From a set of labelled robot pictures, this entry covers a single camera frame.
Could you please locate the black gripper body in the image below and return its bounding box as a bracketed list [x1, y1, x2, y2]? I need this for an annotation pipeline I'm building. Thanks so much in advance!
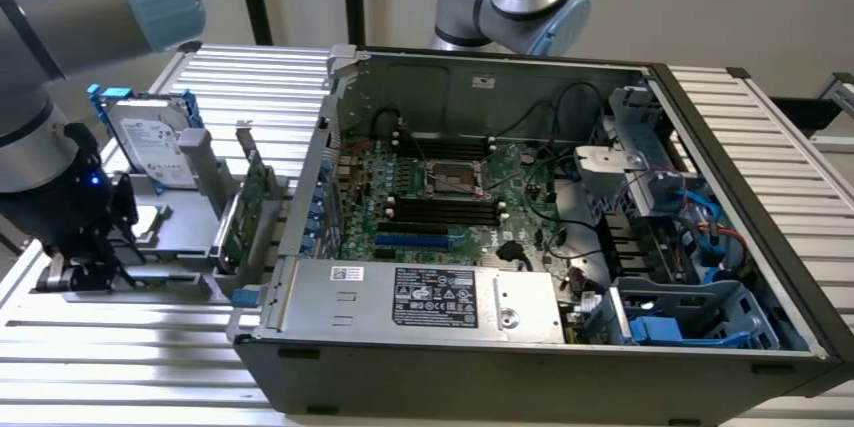
[0, 121, 146, 269]

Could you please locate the dark RAM stick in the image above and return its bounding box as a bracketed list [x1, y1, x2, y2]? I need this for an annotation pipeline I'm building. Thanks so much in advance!
[125, 270, 203, 285]

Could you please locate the blue expansion slot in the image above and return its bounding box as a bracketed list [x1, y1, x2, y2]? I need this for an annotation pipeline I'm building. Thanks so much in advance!
[373, 232, 452, 249]

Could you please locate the black RAM slot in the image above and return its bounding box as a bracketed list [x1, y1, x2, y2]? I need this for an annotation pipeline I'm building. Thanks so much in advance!
[394, 139, 497, 148]
[385, 216, 504, 226]
[385, 196, 504, 206]
[394, 133, 497, 142]
[385, 209, 504, 219]
[394, 145, 497, 153]
[394, 150, 497, 159]
[385, 203, 504, 212]

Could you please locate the silver CPU chip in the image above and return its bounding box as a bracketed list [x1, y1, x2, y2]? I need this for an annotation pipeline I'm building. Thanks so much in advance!
[135, 204, 177, 239]

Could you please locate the grey parts rack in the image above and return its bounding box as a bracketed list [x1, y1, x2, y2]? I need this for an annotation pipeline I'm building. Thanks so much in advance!
[63, 127, 297, 306]

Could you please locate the silver hard disk drive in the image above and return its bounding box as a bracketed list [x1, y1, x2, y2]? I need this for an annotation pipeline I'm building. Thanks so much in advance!
[106, 99, 197, 188]

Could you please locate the green graphics card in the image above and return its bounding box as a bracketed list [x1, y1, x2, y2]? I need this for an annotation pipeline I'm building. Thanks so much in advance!
[209, 118, 277, 274]

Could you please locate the blue disk caddy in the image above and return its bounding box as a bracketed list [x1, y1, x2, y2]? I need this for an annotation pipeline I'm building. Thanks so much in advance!
[85, 84, 206, 197]

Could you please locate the grey power supply unit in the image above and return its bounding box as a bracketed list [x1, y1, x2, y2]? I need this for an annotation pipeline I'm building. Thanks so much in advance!
[262, 256, 570, 346]

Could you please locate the black power supply label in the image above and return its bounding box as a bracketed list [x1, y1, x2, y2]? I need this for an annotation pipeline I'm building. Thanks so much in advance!
[392, 266, 480, 329]

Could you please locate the metal CPU socket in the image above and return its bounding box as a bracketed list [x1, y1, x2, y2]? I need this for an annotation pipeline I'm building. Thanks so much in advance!
[416, 158, 490, 199]

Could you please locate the black open PC case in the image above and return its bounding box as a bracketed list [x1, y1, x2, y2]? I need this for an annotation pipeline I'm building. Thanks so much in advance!
[226, 44, 854, 419]

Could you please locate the green motherboard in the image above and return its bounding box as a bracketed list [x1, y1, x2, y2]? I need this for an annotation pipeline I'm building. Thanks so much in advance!
[325, 138, 570, 269]

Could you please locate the white plastic fan shroud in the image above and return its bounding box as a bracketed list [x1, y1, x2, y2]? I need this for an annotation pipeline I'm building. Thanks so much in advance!
[572, 145, 634, 182]

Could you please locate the grey metal disk bay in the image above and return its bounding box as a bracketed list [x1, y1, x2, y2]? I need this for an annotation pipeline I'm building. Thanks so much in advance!
[602, 85, 710, 219]

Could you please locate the blue-grey drive cage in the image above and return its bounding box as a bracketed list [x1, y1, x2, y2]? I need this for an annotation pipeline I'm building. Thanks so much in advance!
[585, 275, 784, 349]

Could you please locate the short black looped wire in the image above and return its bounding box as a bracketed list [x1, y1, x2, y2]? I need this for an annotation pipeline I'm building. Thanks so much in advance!
[370, 107, 404, 139]

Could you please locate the thin black wire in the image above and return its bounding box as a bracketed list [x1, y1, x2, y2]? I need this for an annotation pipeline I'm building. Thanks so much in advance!
[492, 99, 560, 142]

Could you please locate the long black arched wire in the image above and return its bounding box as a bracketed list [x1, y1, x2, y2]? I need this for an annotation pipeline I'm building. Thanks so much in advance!
[556, 80, 610, 149]

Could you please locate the blue data wire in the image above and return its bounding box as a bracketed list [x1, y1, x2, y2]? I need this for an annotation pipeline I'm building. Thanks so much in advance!
[670, 185, 737, 293]

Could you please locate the red data wire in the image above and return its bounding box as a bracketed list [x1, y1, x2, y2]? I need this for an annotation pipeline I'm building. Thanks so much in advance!
[666, 225, 746, 276]

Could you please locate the aluminium profile rail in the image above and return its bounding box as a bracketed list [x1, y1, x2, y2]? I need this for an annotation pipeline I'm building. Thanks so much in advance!
[809, 73, 854, 149]

